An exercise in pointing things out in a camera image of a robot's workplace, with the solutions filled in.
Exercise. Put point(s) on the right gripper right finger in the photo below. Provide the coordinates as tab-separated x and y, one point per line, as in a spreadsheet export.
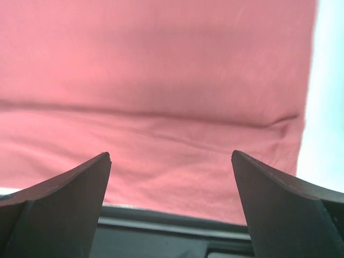
287	216

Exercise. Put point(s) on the salmon pink polo shirt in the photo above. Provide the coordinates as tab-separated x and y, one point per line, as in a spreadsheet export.
168	88

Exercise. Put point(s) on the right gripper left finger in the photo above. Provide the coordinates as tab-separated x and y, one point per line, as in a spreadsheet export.
57	217

